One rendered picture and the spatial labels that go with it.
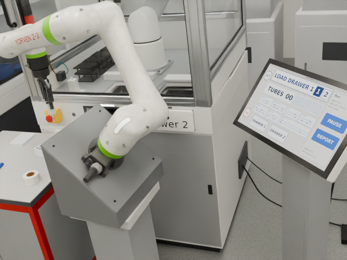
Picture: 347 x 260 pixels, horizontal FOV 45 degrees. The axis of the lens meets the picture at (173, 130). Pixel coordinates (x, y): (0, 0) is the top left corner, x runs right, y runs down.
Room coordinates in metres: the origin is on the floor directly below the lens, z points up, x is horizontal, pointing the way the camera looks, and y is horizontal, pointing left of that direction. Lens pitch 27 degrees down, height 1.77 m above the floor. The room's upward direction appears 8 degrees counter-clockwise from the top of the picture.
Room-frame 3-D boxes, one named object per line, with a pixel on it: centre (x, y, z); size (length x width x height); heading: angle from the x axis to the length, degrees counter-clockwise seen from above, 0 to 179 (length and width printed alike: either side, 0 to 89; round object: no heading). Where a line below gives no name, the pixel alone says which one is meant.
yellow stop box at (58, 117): (2.11, 0.64, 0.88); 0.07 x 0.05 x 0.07; 67
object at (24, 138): (2.09, 0.83, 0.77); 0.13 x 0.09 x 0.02; 158
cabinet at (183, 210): (2.42, 0.10, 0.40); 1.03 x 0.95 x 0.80; 67
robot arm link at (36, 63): (1.87, 0.57, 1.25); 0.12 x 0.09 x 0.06; 121
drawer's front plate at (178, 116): (1.87, 0.03, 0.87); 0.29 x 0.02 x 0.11; 67
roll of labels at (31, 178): (1.65, 0.67, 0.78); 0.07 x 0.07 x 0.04
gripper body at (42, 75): (1.88, 0.57, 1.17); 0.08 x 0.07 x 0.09; 31
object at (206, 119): (2.43, 0.10, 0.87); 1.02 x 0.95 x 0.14; 67
